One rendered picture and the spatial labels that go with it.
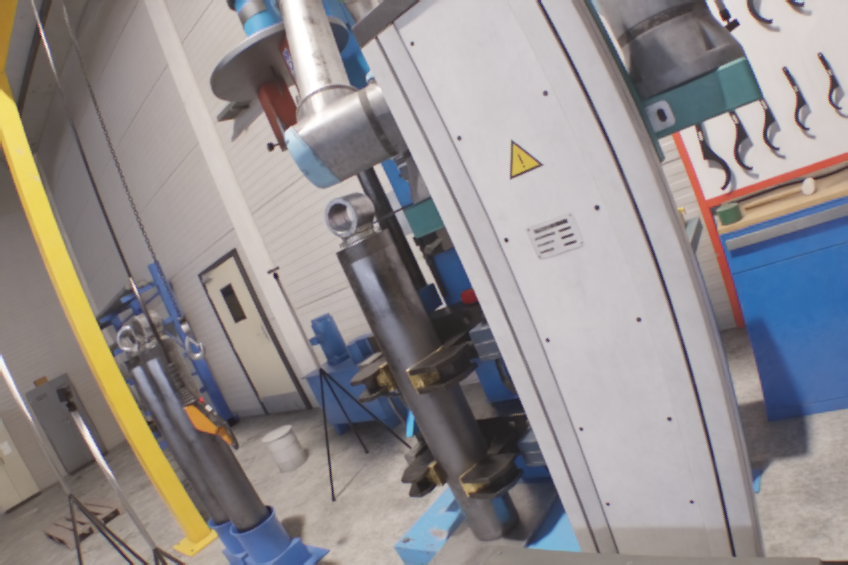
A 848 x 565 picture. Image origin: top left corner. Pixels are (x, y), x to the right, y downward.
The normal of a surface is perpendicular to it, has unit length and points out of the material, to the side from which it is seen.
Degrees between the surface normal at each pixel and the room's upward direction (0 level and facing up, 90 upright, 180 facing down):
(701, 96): 90
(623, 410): 90
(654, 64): 70
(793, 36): 90
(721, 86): 90
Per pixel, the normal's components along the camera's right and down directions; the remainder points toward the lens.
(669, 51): -0.67, 0.03
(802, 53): -0.57, 0.36
